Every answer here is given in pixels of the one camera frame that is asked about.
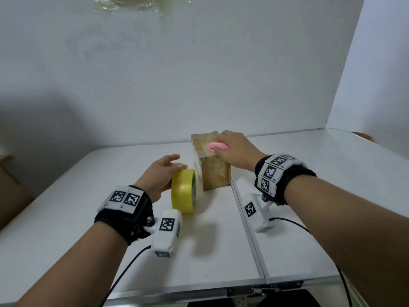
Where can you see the person's right hand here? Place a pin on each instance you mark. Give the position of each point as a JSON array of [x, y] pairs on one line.
[[239, 153]]

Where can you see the person's left hand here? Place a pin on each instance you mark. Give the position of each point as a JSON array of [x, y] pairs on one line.
[[153, 179]]

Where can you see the person's left thumb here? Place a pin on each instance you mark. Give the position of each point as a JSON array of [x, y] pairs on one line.
[[177, 167]]

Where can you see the person's right thumb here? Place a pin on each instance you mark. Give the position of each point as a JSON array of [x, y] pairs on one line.
[[221, 153]]

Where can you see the pink box cutter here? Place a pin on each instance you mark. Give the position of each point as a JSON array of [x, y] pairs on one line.
[[214, 145]]

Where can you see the yellow tape roll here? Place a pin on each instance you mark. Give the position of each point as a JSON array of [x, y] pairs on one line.
[[182, 191]]

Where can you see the person's right forearm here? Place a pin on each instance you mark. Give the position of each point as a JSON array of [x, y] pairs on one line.
[[351, 226]]

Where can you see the person's left forearm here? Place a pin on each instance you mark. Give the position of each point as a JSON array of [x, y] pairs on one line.
[[76, 271]]

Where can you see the taped brown cardboard box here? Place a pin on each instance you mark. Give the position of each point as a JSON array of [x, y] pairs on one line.
[[212, 175]]

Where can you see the metal table latch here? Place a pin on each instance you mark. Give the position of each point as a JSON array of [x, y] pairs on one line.
[[262, 288]]

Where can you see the brown wooden object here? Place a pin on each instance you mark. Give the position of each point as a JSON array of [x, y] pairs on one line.
[[363, 136]]

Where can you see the clear tape strip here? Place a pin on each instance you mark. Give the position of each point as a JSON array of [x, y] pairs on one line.
[[134, 3]]

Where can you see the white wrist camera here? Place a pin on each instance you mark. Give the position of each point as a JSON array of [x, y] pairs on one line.
[[257, 214], [166, 233]]

